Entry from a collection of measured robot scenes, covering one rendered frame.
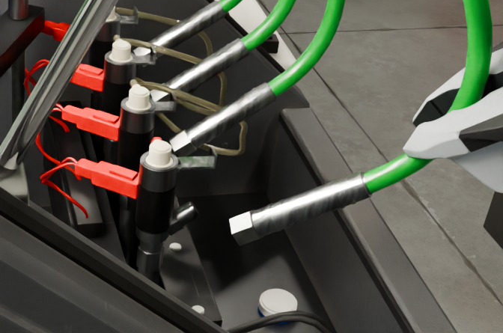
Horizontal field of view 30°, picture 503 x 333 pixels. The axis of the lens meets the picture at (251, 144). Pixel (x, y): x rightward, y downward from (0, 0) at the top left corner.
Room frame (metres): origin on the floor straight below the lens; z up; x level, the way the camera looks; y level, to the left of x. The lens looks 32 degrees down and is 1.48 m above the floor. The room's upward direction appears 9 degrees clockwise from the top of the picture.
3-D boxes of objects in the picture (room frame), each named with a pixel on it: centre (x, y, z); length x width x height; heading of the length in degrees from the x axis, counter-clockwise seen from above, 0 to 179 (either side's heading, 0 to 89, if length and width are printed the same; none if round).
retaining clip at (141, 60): (0.72, 0.11, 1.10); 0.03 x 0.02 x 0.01; 112
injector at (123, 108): (0.65, 0.08, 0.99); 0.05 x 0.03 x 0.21; 112
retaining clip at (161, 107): (0.65, 0.08, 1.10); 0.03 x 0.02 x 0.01; 112
